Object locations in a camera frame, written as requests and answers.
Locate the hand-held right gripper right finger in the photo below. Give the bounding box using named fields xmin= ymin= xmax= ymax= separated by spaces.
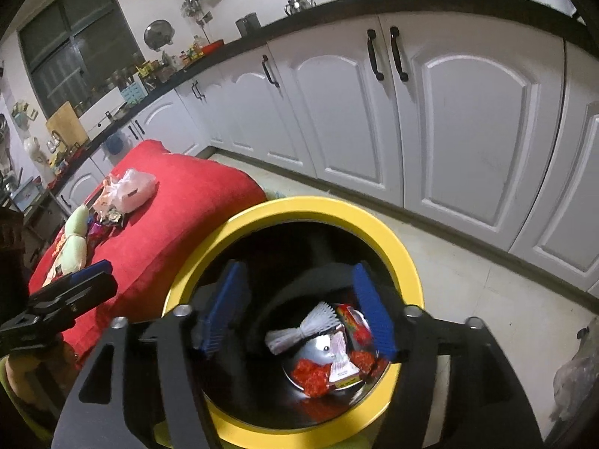
xmin=352 ymin=263 xmax=544 ymax=449

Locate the pale green yellow cloth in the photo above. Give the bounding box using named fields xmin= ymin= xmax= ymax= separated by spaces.
xmin=58 ymin=203 xmax=92 ymax=276

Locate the group of condiment bottles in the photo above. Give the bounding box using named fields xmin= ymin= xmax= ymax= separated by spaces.
xmin=180 ymin=35 xmax=207 ymax=61

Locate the green wall utensil holder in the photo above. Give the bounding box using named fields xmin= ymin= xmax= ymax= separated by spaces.
xmin=12 ymin=100 xmax=38 ymax=129

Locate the person's left forearm green sleeve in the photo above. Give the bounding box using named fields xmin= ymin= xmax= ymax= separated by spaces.
xmin=0 ymin=353 xmax=61 ymax=445

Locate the dark framed kitchen window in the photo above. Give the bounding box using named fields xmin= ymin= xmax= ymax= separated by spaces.
xmin=18 ymin=0 xmax=143 ymax=120

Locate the wooden cutting board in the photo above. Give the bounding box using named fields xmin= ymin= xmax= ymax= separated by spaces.
xmin=45 ymin=101 xmax=89 ymax=148

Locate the white pleated paper wrapper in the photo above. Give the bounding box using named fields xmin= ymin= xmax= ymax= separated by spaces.
xmin=265 ymin=302 xmax=344 ymax=355

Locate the translucent plastic bag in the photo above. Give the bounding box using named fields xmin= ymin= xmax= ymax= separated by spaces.
xmin=91 ymin=168 xmax=158 ymax=213

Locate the yellow round trash bin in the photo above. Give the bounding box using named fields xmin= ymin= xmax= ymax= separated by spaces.
xmin=154 ymin=195 xmax=426 ymax=449

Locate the white pink small packet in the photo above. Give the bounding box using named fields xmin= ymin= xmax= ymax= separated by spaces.
xmin=328 ymin=332 xmax=361 ymax=387

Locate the hanging steel pot lid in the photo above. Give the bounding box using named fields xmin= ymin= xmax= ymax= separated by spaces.
xmin=143 ymin=19 xmax=175 ymax=52

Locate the grey plastic bag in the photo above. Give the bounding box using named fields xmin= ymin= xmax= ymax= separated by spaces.
xmin=548 ymin=315 xmax=599 ymax=424

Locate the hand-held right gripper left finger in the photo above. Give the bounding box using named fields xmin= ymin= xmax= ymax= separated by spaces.
xmin=51 ymin=259 xmax=252 ymax=449

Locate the row of white cabinet doors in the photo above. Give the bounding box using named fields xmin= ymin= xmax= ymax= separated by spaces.
xmin=58 ymin=9 xmax=599 ymax=297

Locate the red floral table cover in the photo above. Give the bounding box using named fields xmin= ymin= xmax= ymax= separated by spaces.
xmin=28 ymin=139 xmax=267 ymax=361

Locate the person's left hand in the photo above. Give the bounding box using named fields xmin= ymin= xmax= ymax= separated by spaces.
xmin=8 ymin=339 xmax=79 ymax=405

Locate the red crumpled snack packet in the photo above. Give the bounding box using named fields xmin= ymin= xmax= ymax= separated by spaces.
xmin=291 ymin=358 xmax=334 ymax=398
xmin=351 ymin=350 xmax=380 ymax=377

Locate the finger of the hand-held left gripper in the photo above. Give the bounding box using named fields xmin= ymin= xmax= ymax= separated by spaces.
xmin=28 ymin=259 xmax=113 ymax=310
xmin=28 ymin=274 xmax=118 ymax=334

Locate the light blue utensil rack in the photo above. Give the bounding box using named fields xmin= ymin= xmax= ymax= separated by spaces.
xmin=121 ymin=79 xmax=148 ymax=106

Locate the red yellow colourful packet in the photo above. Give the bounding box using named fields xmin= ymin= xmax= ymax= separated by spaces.
xmin=334 ymin=304 xmax=375 ymax=351

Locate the white thermos jug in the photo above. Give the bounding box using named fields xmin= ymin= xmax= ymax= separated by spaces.
xmin=23 ymin=137 xmax=54 ymax=188

